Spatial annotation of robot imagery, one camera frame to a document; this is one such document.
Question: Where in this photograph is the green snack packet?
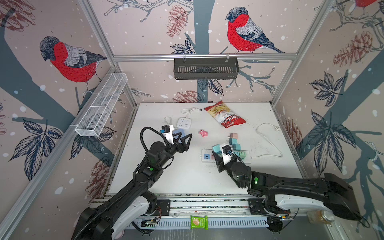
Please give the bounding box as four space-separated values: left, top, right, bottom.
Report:
191 216 209 230

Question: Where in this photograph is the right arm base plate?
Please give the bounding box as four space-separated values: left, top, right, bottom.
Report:
248 199 291 217

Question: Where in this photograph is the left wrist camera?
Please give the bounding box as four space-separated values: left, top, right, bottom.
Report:
161 125 174 145

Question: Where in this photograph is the red white chips bag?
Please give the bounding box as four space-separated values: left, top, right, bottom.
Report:
205 101 246 129

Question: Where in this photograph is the black hanging wire basket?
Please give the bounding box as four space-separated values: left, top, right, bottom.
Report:
174 58 240 80

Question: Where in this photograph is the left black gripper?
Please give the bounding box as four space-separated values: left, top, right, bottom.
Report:
158 131 192 169

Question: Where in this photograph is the blue square socket cube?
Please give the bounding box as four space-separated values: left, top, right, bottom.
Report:
173 129 189 138

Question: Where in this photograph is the pink pig toy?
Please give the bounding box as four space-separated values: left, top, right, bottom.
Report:
199 130 208 138

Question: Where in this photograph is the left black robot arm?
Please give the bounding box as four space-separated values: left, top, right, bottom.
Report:
72 125 193 240

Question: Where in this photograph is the white mesh wall shelf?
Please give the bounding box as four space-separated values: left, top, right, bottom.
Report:
75 73 128 137

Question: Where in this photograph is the pink usb charger plug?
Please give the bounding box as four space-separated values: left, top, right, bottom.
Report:
230 133 238 140

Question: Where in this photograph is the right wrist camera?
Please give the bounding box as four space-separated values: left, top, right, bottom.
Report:
220 144 232 165

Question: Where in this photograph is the white multicolour power strip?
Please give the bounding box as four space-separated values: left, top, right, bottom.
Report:
200 149 252 165

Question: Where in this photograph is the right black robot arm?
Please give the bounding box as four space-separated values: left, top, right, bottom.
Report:
212 151 363 221

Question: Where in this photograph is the white power strip cable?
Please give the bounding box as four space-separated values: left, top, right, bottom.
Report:
248 122 283 159

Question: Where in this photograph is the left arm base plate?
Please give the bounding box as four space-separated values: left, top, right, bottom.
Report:
144 200 171 216

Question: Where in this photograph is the light green charger plug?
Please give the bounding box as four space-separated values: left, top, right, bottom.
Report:
239 151 247 160

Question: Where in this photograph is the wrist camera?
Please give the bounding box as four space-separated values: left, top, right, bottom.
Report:
220 144 232 165
161 125 174 145

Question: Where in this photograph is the white square socket cube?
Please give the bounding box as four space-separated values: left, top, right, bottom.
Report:
177 117 192 130

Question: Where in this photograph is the glass jar with lid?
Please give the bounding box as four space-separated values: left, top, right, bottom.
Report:
307 210 335 224

